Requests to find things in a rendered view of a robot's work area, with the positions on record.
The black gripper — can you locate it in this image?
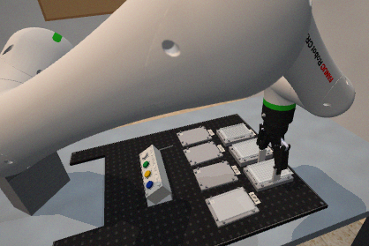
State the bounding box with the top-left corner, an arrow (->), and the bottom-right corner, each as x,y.
256,121 -> 290,182

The white button panel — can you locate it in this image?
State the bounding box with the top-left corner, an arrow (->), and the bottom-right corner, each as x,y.
139,145 -> 173,207

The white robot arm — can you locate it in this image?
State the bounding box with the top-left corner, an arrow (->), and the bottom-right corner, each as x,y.
0,0 -> 355,178

